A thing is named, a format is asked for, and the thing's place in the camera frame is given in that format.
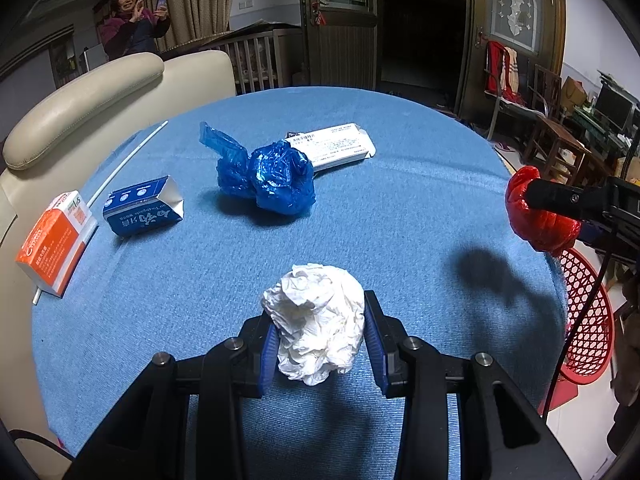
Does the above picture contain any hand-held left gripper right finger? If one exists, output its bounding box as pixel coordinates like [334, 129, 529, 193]
[362, 290, 581, 480]

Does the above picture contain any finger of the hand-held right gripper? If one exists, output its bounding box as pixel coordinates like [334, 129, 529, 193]
[575, 220, 621, 257]
[527, 178, 608, 222]

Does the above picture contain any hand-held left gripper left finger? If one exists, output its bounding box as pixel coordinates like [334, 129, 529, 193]
[65, 312, 281, 480]

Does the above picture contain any red plastic bag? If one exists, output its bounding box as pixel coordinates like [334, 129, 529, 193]
[504, 165, 583, 256]

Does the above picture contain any white tissue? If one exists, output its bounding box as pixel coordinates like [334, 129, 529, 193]
[260, 262, 366, 387]

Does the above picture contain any blue plastic bag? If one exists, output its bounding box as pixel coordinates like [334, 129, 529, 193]
[199, 121, 317, 217]

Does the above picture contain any blue toothpaste box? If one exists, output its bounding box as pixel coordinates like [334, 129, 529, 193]
[102, 175, 185, 237]

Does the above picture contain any white medicine box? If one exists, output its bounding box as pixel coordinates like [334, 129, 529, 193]
[284, 122, 377, 171]

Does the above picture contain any dark wooden chair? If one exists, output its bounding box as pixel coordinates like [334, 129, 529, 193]
[522, 64, 596, 181]

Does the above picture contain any cluttered desk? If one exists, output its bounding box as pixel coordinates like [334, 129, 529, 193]
[570, 105, 640, 161]

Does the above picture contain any cardboard box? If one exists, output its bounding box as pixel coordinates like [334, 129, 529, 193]
[560, 76, 588, 116]

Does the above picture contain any black computer monitor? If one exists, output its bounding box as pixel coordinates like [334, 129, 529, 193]
[595, 82, 636, 131]

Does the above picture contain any beige striped garment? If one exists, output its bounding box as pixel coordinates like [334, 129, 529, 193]
[502, 46, 526, 106]

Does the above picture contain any blue table cloth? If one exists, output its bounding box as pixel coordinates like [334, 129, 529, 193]
[30, 87, 568, 480]

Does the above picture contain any wooden door with glass panel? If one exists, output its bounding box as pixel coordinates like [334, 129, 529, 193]
[297, 0, 381, 92]
[457, 0, 568, 121]

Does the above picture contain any red garment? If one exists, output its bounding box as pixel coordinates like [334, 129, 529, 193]
[486, 40, 508, 96]

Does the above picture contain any dark red flat bag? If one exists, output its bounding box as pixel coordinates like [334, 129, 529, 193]
[537, 375, 567, 416]

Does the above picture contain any thin white stick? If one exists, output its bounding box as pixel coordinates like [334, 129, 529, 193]
[31, 119, 169, 306]

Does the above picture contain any orange and white box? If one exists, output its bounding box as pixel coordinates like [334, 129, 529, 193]
[15, 190, 98, 297]

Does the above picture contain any wooden crib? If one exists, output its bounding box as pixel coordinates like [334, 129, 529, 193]
[200, 25, 306, 96]

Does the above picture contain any beige leather sofa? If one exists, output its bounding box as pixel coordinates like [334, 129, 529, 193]
[0, 50, 237, 341]

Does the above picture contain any white board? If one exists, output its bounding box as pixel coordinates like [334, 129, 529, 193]
[82, 45, 108, 73]

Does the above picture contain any beige striped curtain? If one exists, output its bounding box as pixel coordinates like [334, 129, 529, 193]
[92, 0, 241, 56]

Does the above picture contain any metal frame chair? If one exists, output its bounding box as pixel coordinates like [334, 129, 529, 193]
[482, 42, 542, 141]

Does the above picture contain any black cable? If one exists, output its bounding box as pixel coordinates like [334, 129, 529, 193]
[540, 247, 613, 418]
[7, 427, 76, 461]

